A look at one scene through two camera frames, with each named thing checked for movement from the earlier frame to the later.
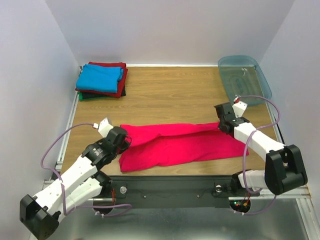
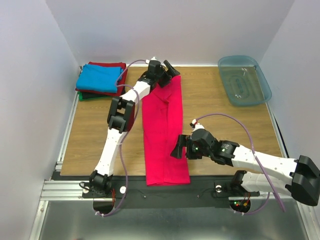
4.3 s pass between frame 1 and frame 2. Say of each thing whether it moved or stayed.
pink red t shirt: moved
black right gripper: moved
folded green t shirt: stayed
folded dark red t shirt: stayed
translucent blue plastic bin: stayed
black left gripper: moved
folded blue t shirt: stayed
